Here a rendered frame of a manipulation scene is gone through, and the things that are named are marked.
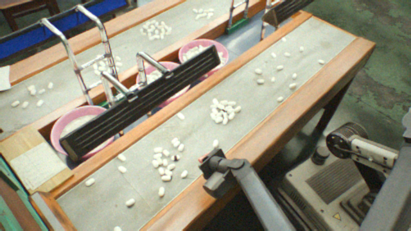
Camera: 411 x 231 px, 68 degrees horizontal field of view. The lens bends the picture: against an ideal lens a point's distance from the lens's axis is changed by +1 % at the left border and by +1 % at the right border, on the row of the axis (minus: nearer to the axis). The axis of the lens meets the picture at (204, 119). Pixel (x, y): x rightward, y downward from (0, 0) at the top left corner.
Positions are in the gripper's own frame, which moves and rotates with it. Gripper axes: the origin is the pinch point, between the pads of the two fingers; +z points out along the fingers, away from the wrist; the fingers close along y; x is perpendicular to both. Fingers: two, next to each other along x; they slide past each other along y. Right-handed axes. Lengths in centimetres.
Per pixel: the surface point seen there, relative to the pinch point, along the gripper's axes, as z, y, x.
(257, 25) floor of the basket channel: 56, -105, -19
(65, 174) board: 31, 37, -16
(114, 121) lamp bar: 0.0, 18.3, -28.8
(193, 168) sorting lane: 11.1, -0.5, 6.8
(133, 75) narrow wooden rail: 55, -14, -32
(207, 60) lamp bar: 1.1, -22.0, -28.9
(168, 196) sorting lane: 9.2, 14.5, 8.0
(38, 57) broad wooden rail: 88, 14, -60
